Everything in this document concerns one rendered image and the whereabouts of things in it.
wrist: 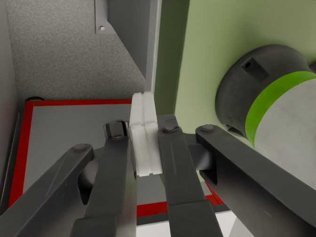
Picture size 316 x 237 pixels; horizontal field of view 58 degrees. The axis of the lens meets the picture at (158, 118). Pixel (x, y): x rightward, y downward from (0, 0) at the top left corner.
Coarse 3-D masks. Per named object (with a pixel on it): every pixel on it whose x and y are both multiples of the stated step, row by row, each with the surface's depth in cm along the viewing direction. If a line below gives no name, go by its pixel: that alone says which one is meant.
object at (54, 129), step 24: (24, 120) 100; (48, 120) 103; (72, 120) 105; (96, 120) 107; (24, 144) 89; (48, 144) 91; (72, 144) 93; (96, 144) 94; (24, 168) 80; (48, 168) 82; (144, 192) 79; (144, 216) 70; (216, 216) 74
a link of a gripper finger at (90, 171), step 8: (128, 120) 18; (128, 128) 17; (96, 152) 14; (96, 160) 13; (88, 168) 13; (96, 168) 14; (80, 176) 13; (88, 176) 14; (80, 184) 14; (88, 184) 14
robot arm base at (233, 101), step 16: (256, 48) 38; (272, 48) 37; (288, 48) 38; (240, 64) 38; (256, 64) 38; (272, 64) 36; (288, 64) 36; (304, 64) 37; (224, 80) 39; (240, 80) 37; (256, 80) 36; (272, 80) 35; (224, 96) 39; (240, 96) 37; (256, 96) 35; (224, 112) 40; (240, 112) 37; (240, 128) 39
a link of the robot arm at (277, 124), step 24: (312, 72) 35; (264, 96) 34; (288, 96) 31; (312, 96) 30; (264, 120) 33; (288, 120) 30; (312, 120) 28; (264, 144) 33; (288, 144) 29; (312, 144) 27; (288, 168) 29; (312, 168) 26
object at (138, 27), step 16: (96, 0) 108; (112, 0) 100; (128, 0) 76; (144, 0) 62; (160, 0) 41; (96, 16) 111; (112, 16) 103; (128, 16) 78; (144, 16) 63; (160, 16) 43; (96, 32) 114; (112, 32) 116; (128, 32) 80; (144, 32) 64; (128, 48) 82; (144, 48) 65; (144, 64) 66
